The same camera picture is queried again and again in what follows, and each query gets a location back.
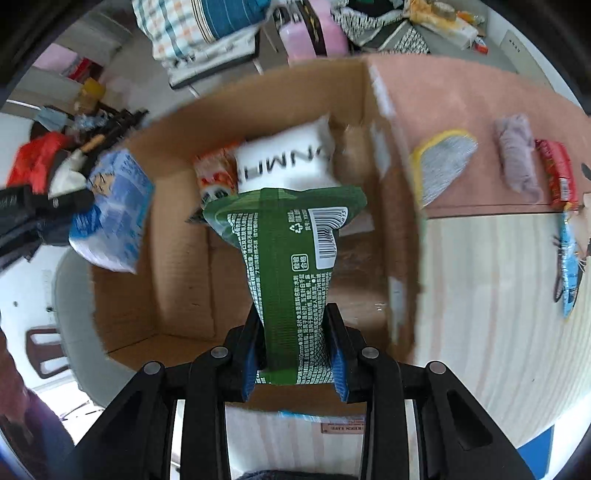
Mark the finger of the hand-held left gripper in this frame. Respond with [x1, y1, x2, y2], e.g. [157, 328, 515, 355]
[48, 187, 96, 214]

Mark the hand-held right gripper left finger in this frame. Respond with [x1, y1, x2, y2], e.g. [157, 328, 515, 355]
[69, 305, 266, 480]

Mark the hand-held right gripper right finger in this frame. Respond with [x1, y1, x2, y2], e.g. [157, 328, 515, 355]
[324, 304, 525, 480]

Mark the blue and white packet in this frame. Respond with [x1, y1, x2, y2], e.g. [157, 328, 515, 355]
[68, 148, 156, 274]

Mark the green snack packet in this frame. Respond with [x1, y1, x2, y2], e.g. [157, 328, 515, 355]
[202, 185, 368, 386]

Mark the cardboard box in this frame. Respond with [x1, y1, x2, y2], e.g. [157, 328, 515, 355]
[90, 58, 426, 414]

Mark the orange snack packet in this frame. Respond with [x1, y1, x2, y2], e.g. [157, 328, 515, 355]
[191, 145, 241, 209]

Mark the white soft packet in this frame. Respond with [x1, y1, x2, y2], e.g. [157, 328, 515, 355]
[233, 115, 343, 195]

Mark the red plastic bag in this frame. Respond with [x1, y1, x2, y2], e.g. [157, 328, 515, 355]
[7, 131, 75, 188]

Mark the yellow bottle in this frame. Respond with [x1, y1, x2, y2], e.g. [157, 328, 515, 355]
[74, 78, 105, 114]

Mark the pink folded cloth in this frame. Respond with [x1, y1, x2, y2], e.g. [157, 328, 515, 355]
[34, 46, 80, 75]

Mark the person's dark clothing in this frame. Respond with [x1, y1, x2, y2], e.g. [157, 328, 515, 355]
[0, 318, 77, 480]

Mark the plaid fabric bag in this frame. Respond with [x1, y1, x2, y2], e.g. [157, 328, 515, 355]
[131, 0, 274, 62]

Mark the grey cloth with yellow edge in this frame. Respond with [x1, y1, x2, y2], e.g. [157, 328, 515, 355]
[410, 130, 479, 208]

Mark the blue cartoon packet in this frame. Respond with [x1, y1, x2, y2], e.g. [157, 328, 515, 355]
[553, 210, 591, 320]

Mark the purple fluffy cloth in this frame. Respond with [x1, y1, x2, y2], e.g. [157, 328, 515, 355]
[494, 114, 544, 202]

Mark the pink case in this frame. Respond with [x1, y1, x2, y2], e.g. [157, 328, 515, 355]
[278, 0, 350, 65]

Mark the red snack packet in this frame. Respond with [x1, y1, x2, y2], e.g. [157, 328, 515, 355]
[536, 138, 581, 209]

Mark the black and white patterned cloth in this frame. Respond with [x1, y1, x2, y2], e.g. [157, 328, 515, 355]
[331, 0, 431, 55]

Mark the yellow orange packet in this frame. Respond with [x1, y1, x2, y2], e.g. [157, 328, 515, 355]
[409, 0, 480, 48]

